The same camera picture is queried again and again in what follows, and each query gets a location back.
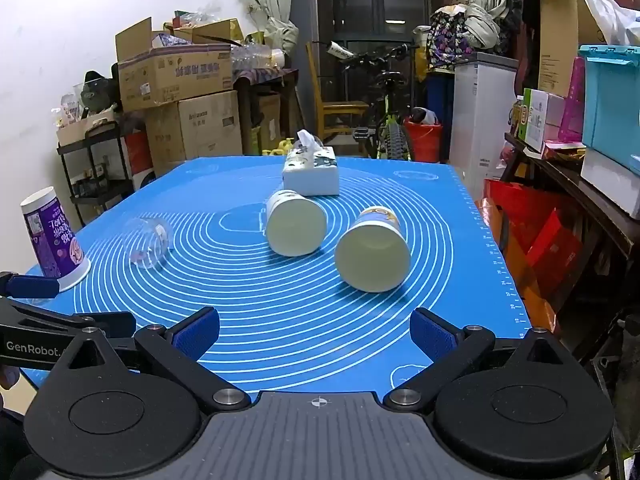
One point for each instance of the red paper bags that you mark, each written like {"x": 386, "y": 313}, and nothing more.
{"x": 525, "y": 240}

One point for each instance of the white green carton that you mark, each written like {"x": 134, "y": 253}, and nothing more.
{"x": 537, "y": 117}

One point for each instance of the clear plastic bottles bundle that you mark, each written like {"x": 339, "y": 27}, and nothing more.
{"x": 255, "y": 56}

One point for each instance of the red plastic bucket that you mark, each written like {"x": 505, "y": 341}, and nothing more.
{"x": 425, "y": 142}

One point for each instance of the black metal shelf cart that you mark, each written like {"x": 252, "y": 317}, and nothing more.
{"x": 95, "y": 180}

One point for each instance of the purple printed paper cup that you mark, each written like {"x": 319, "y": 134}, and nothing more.
{"x": 52, "y": 240}

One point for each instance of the small yellow cardboard box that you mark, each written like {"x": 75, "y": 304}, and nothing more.
{"x": 220, "y": 31}

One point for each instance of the white plastic bag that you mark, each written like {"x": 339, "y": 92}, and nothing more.
{"x": 607, "y": 12}

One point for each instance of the plain white paper cup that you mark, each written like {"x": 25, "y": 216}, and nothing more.
{"x": 295, "y": 227}

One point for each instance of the low open cardboard box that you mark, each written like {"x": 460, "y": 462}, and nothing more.
{"x": 87, "y": 127}

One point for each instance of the cream paper cup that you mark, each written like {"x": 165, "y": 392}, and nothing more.
{"x": 372, "y": 262}

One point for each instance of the teal plastic storage box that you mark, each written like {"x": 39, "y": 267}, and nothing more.
{"x": 612, "y": 110}

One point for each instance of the yellow wooden chair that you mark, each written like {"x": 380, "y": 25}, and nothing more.
{"x": 342, "y": 107}

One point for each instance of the white flat box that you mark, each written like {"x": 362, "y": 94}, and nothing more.
{"x": 607, "y": 182}

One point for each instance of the floral cloth bundle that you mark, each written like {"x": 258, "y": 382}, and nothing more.
{"x": 450, "y": 40}

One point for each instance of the yellow plastic toy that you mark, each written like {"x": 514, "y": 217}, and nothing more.
{"x": 280, "y": 149}

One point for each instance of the large open cardboard box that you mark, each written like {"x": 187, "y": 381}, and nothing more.
{"x": 175, "y": 77}

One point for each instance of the dark wooden shelf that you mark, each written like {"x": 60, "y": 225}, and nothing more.
{"x": 575, "y": 185}

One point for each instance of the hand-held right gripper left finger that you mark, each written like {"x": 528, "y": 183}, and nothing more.
{"x": 197, "y": 334}

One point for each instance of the red box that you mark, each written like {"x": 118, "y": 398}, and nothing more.
{"x": 138, "y": 155}

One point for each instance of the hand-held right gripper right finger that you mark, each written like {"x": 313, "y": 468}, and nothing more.
{"x": 432, "y": 336}

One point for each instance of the white chest freezer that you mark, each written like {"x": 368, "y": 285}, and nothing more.
{"x": 482, "y": 120}

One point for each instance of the tall brown cardboard box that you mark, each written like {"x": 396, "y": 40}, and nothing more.
{"x": 562, "y": 45}

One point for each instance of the clear glass cup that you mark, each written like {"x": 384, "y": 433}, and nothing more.
{"x": 147, "y": 242}

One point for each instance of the grey refrigerator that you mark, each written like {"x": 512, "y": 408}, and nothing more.
{"x": 306, "y": 20}

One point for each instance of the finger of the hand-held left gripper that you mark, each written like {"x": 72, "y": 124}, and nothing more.
{"x": 30, "y": 286}
{"x": 50, "y": 319}

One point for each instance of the pink carton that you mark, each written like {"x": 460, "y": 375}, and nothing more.
{"x": 572, "y": 105}

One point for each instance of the dark green bag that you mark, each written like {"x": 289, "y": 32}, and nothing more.
{"x": 97, "y": 91}

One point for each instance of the blue silicone baking mat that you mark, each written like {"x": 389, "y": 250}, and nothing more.
{"x": 300, "y": 310}

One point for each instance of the closed brown cardboard box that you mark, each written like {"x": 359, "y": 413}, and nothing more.
{"x": 200, "y": 130}

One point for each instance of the black green bicycle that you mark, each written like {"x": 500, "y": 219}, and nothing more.
{"x": 392, "y": 135}

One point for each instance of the white patterned tissue box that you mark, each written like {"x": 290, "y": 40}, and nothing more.
{"x": 310, "y": 176}

